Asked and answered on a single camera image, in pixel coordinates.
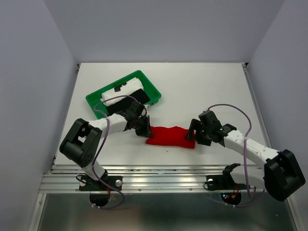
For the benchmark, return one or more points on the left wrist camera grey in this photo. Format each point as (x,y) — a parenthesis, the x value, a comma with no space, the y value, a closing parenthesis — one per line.
(135,110)

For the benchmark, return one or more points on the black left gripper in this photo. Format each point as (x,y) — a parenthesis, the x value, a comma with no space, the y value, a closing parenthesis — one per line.
(146,131)

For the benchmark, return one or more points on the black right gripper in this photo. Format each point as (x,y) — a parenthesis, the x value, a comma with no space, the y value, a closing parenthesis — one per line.
(192,125)

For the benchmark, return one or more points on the red t shirt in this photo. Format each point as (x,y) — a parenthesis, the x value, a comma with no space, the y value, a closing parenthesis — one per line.
(171,137)

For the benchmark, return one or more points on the black rolled t shirt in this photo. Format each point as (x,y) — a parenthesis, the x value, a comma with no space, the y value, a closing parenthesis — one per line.
(125,102)

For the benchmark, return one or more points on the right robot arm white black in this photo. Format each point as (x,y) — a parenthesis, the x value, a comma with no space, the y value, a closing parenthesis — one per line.
(277,172)

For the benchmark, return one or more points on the green plastic tray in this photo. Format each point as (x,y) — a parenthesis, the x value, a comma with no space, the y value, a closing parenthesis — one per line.
(151,91)

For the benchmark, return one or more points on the aluminium frame rails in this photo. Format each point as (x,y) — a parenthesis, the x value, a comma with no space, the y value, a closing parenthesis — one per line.
(163,186)

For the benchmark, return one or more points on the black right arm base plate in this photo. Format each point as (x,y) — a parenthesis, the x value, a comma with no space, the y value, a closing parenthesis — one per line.
(222,182)

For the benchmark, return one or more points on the white rolled t shirt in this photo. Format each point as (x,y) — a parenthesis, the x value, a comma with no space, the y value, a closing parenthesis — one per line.
(109,97)

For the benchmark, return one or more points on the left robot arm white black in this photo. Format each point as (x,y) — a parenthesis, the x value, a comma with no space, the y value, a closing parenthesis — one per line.
(82,140)

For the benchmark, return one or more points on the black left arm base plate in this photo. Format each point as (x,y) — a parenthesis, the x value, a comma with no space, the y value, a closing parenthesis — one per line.
(87,184)

